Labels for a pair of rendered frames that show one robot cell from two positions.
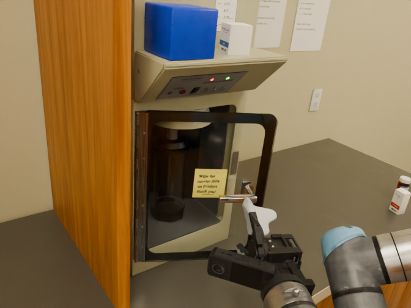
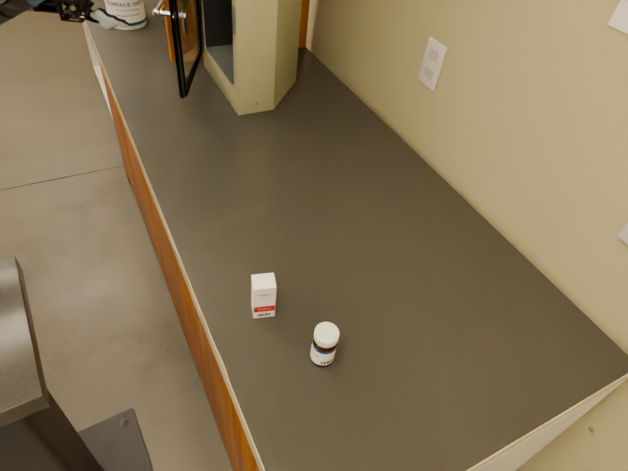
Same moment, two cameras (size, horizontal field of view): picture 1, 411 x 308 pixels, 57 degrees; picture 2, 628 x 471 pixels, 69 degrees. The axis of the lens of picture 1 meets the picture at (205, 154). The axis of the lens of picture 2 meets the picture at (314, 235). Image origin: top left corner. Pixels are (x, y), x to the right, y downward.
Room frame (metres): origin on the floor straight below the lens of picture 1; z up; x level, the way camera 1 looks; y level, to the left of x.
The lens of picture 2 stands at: (1.32, -1.20, 1.65)
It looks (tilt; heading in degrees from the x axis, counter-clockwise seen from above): 45 degrees down; 96
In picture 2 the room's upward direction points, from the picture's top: 8 degrees clockwise
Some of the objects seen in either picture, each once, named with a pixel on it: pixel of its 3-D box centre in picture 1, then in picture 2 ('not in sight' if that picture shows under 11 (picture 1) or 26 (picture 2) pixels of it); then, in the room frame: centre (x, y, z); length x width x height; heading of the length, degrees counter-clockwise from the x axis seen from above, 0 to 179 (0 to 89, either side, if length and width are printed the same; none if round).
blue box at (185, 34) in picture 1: (180, 30); not in sight; (0.74, 0.07, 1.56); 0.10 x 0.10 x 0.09; 39
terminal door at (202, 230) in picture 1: (203, 192); (185, 3); (0.77, 0.00, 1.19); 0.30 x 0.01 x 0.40; 102
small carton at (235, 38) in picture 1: (235, 38); not in sight; (0.83, -0.04, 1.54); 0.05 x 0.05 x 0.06; 22
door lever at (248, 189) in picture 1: (236, 195); (166, 8); (0.76, -0.08, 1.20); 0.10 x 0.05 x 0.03; 102
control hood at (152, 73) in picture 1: (214, 77); not in sight; (0.80, 0.00, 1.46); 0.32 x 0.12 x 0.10; 129
